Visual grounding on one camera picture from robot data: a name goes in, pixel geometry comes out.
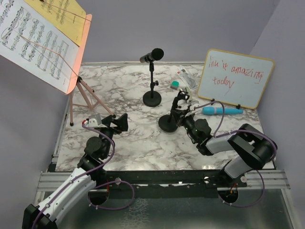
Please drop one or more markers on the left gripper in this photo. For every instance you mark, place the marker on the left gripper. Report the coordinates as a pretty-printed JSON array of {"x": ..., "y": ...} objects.
[{"x": 121, "y": 122}]

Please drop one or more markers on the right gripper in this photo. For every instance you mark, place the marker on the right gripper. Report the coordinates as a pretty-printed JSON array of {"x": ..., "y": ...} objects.
[{"x": 177, "y": 114}]

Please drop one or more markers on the blue toy microphone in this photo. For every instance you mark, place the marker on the blue toy microphone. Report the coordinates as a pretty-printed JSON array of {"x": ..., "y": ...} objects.
[{"x": 209, "y": 110}]

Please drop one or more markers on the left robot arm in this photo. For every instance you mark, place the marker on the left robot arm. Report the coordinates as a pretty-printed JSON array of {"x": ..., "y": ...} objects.
[{"x": 98, "y": 151}]

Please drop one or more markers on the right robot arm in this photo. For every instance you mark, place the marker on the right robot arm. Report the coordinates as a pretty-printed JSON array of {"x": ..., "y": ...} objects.
[{"x": 254, "y": 149}]

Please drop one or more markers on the white stapler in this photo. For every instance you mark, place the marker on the white stapler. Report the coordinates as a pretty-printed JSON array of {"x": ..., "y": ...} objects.
[{"x": 188, "y": 91}]

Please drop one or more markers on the green whiteboard eraser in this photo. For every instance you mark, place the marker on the green whiteboard eraser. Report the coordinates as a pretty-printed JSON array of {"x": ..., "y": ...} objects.
[{"x": 174, "y": 85}]

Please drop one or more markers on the packaged item flat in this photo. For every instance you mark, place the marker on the packaged item flat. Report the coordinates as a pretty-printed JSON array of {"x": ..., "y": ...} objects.
[{"x": 187, "y": 78}]

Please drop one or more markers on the pink music stand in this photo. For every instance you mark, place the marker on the pink music stand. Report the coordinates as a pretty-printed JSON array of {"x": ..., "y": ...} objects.
[{"x": 88, "y": 94}]

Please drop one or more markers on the black microphone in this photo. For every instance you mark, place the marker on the black microphone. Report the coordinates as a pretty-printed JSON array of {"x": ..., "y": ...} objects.
[{"x": 155, "y": 55}]

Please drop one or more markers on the yellow sheet music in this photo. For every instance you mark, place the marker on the yellow sheet music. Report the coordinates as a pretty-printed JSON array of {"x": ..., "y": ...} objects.
[{"x": 66, "y": 15}]

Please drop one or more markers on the white sheet music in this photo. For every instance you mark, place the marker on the white sheet music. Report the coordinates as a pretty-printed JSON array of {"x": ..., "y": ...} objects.
[{"x": 34, "y": 44}]

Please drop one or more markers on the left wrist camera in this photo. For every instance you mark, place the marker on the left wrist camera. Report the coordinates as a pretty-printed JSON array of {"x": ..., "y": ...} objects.
[{"x": 94, "y": 121}]

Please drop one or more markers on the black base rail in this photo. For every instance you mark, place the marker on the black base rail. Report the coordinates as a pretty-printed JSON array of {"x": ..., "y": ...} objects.
[{"x": 167, "y": 183}]

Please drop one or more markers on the small whiteboard yellow frame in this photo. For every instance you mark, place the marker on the small whiteboard yellow frame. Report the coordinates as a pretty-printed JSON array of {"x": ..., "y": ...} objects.
[{"x": 234, "y": 78}]

